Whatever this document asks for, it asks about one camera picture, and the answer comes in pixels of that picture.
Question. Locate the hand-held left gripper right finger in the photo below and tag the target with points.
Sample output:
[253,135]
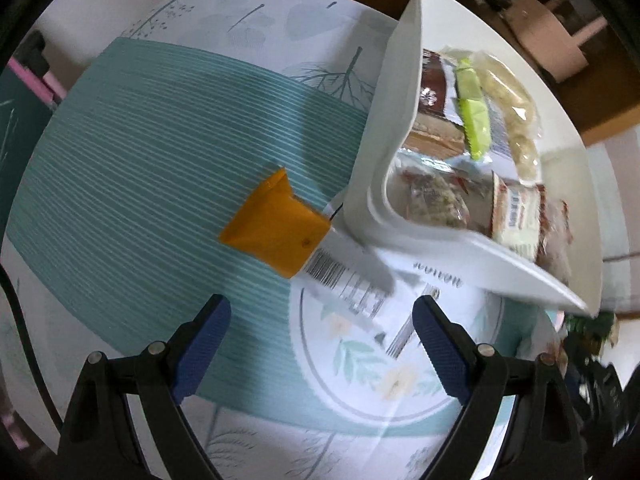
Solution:
[440,350]

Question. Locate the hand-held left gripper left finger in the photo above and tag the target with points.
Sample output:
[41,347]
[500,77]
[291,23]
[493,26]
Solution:
[202,350]

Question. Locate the orange and white snack packet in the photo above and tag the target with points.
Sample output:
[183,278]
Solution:
[275,225]

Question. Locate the granola snack packet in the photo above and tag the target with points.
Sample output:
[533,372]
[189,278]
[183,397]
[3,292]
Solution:
[435,200]

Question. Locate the red and white snack packet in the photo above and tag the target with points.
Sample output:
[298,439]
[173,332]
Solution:
[517,220]

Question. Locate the reddish brown snack packet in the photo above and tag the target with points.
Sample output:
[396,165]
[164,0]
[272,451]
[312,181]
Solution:
[555,240]

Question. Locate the tan snack packet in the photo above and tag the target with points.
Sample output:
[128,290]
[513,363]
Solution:
[430,137]

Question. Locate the green snack packet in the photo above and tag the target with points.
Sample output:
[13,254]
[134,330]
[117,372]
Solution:
[472,115]

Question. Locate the pale yellow cracker packet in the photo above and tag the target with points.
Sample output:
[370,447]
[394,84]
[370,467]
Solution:
[515,110]

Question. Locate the white plastic tray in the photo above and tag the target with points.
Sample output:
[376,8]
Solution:
[565,125]

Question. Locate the dark brown snack packet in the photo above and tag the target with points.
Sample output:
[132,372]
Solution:
[434,82]

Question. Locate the green bag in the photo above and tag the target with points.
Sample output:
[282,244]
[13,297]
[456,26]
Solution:
[595,325]

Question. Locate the leaf print tablecloth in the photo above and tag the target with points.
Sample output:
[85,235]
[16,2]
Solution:
[150,135]

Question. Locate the pink framed chalkboard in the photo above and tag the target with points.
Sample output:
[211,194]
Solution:
[15,110]

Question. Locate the pink storage basket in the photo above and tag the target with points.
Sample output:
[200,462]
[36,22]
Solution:
[550,35]

